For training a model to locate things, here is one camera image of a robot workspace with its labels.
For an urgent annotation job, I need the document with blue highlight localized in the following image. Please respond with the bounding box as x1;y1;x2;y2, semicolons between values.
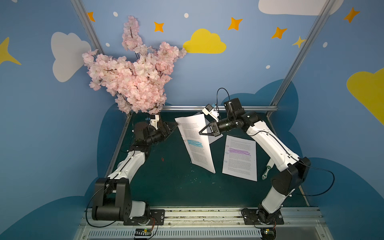
175;114;216;174

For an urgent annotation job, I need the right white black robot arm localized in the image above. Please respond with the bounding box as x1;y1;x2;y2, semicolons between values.
203;98;312;223

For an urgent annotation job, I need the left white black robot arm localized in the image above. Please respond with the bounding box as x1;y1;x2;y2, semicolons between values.
89;120;178;226

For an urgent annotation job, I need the document with pink highlight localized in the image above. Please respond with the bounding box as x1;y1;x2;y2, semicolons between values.
196;112;223;144

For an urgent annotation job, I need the document with purple highlight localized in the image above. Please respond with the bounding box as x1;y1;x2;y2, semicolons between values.
222;136;258;182

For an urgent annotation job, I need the pink cherry blossom tree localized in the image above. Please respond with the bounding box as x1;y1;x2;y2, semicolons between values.
82;16;187;115

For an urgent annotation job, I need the left electronics board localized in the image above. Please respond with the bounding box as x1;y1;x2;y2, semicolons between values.
133;228;154;240

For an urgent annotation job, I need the electronics board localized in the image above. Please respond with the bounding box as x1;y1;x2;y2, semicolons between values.
260;228;277;240
133;228;154;240

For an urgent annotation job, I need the right electronics board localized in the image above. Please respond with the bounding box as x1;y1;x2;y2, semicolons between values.
260;228;277;240

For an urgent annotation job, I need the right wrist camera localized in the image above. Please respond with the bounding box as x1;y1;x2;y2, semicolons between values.
202;104;220;122

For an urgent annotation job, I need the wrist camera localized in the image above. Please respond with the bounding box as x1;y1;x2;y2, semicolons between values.
202;104;220;122
150;115;160;130

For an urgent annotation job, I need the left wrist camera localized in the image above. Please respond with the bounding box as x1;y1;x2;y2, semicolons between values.
150;115;160;130

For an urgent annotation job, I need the back aluminium frame bar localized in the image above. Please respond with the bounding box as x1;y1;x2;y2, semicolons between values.
162;105;278;112

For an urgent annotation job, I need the white handled tool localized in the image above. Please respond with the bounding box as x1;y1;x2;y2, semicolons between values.
262;159;275;181

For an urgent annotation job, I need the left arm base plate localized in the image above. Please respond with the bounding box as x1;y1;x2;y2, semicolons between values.
124;209;165;226

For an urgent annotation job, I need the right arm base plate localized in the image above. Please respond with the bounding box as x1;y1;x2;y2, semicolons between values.
241;208;284;225

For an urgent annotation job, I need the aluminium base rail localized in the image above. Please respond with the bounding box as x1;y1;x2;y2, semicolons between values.
74;207;333;240

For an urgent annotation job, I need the left aluminium frame post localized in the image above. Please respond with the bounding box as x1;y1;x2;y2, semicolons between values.
71;0;104;54

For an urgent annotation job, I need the aluminium frame post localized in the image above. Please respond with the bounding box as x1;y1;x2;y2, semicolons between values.
71;0;104;54
266;0;337;118

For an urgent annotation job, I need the right aluminium frame post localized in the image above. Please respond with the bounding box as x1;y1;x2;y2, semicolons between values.
266;0;337;118

